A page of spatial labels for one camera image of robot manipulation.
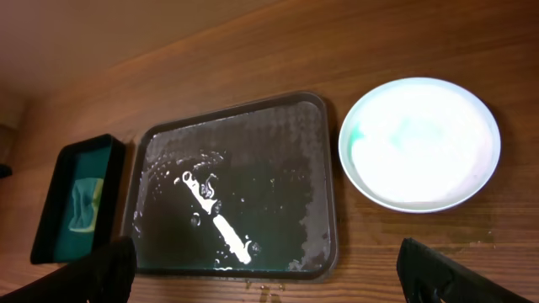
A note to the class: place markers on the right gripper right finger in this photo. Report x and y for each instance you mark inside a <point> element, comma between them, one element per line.
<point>428,276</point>

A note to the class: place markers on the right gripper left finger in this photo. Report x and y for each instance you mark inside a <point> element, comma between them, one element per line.
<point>105,275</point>

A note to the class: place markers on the green yellow sponge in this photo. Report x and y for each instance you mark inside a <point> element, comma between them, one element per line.
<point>86,196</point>

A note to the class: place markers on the white plate stained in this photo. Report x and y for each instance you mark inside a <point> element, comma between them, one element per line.
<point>419,145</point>

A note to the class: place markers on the small black water tray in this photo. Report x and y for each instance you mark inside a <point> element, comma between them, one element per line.
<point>99,157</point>

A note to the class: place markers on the large dark serving tray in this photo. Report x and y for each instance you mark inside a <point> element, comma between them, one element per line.
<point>240,193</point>

